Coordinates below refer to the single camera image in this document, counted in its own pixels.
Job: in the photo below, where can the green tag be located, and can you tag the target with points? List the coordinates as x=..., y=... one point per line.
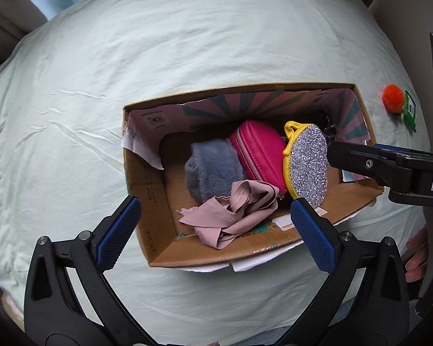
x=410, y=111

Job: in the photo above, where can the patterned cardboard box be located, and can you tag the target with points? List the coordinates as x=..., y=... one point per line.
x=158, y=223

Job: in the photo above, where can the orange pompom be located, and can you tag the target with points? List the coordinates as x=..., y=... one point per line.
x=392, y=99

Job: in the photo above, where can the yellow glitter pouch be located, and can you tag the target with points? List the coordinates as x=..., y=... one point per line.
x=306, y=162

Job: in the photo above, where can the black hair clip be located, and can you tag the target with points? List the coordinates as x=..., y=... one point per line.
x=330, y=126

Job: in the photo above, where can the pale green bed sheet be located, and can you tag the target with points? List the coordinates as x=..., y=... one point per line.
x=93, y=79

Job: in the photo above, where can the blue-grey fuzzy soft item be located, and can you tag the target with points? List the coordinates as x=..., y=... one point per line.
x=209, y=169

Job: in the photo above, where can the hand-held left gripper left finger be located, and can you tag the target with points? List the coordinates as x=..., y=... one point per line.
x=119, y=238

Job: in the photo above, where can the pink cloth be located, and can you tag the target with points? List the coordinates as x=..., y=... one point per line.
x=234, y=220

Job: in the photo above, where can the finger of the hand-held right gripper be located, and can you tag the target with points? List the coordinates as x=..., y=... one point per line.
x=357, y=162
x=400, y=148

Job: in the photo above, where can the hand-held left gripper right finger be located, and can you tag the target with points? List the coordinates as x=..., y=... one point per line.
x=312, y=238

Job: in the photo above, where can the person's right hand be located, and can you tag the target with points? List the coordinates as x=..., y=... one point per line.
x=416, y=252

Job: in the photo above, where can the magenta zip pouch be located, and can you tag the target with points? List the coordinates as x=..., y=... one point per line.
x=259, y=151

